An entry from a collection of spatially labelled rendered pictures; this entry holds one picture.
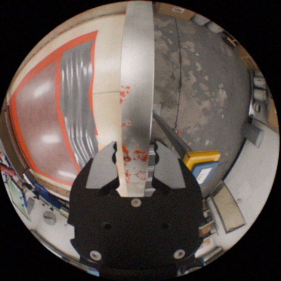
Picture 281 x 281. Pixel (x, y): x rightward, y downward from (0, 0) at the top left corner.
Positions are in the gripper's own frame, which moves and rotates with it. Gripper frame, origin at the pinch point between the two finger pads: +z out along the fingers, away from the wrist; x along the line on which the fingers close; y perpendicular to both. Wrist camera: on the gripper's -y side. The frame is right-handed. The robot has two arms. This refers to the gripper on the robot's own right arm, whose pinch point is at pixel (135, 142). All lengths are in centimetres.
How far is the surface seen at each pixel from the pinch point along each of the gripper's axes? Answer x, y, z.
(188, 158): 12.7, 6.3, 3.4
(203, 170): 17.8, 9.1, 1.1
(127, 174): -1.5, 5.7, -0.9
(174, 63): 46, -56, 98
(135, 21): -0.4, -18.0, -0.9
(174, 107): 48, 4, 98
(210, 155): 20.3, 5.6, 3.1
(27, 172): -57, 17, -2
